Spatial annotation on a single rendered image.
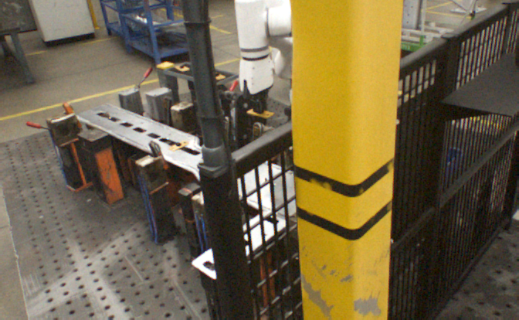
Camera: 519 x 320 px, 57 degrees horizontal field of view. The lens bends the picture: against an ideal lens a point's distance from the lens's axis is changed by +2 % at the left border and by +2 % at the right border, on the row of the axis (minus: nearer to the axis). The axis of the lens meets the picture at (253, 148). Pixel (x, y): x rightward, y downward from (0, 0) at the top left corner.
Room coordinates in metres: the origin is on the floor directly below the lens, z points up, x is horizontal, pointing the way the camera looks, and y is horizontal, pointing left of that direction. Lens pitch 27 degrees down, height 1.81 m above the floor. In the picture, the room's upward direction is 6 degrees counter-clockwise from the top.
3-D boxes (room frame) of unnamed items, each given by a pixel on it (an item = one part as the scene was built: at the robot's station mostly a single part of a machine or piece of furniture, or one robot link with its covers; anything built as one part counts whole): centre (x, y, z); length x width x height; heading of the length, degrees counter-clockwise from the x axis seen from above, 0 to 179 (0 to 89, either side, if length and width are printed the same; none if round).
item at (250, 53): (1.32, -0.03, 1.44); 0.09 x 0.08 x 0.03; 134
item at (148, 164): (1.49, 0.38, 0.87); 0.12 x 0.09 x 0.35; 134
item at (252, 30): (1.32, -0.04, 1.53); 0.09 x 0.08 x 0.13; 76
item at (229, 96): (1.73, 0.07, 0.94); 0.18 x 0.13 x 0.49; 44
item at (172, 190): (1.71, 0.35, 0.84); 0.17 x 0.06 x 0.29; 134
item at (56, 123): (1.95, 0.83, 0.88); 0.15 x 0.11 x 0.36; 134
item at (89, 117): (1.67, 0.31, 1.00); 1.38 x 0.22 x 0.02; 44
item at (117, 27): (7.99, 1.70, 0.48); 1.20 x 0.80 x 0.95; 27
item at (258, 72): (1.32, -0.03, 1.38); 0.10 x 0.07 x 0.11; 134
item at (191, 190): (1.34, 0.23, 0.84); 0.11 x 0.08 x 0.29; 134
